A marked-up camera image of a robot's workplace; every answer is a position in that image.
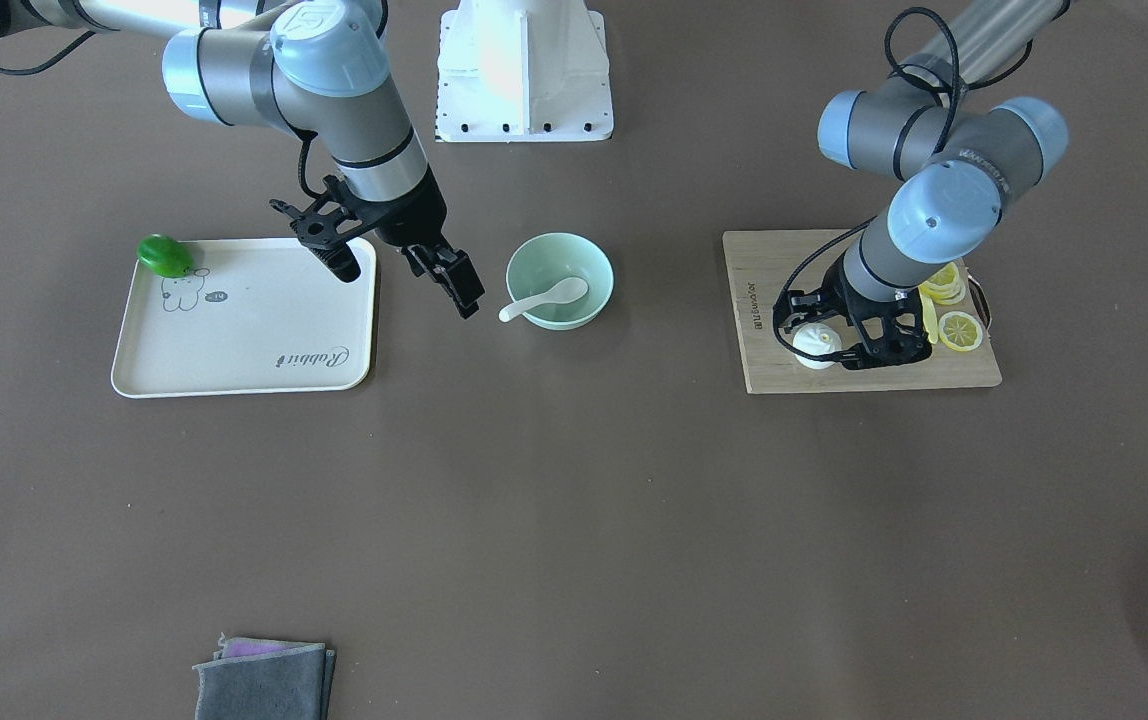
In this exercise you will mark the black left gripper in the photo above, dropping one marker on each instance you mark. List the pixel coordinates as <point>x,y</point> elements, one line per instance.
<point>851,296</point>

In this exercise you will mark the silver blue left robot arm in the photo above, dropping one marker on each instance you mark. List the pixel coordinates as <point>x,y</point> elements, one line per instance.
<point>958,174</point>

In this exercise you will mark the yellow plastic knife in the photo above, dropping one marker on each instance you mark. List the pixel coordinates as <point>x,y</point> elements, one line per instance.
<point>929,316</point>

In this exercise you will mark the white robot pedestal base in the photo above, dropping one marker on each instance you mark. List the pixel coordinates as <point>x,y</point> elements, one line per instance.
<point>523,71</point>

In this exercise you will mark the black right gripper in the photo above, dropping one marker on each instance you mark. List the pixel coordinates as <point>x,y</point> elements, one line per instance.
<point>412,221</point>

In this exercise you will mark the mint green bowl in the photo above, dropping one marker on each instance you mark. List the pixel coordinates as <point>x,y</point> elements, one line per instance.
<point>545,260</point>

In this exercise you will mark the cream rabbit print tray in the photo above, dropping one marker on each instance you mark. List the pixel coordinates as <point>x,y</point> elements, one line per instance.
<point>256,316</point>

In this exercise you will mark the wooden cutting board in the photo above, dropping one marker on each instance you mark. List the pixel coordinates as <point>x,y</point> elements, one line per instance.
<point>758,263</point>

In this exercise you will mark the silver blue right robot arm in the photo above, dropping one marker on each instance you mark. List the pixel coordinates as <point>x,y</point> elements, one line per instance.
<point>318,71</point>

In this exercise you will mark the green pepper toy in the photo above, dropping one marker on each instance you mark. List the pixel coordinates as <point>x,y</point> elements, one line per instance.
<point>165,256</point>

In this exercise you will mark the white ceramic soup spoon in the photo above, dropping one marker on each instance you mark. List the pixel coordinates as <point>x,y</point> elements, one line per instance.
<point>567,290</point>

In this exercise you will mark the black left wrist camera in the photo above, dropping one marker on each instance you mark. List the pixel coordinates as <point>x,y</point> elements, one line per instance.
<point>796,307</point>

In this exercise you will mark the steel board handle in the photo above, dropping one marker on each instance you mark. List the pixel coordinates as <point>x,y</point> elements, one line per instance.
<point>980,302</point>

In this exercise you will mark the grey folded cloth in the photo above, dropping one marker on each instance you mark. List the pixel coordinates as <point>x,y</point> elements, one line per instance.
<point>255,678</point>

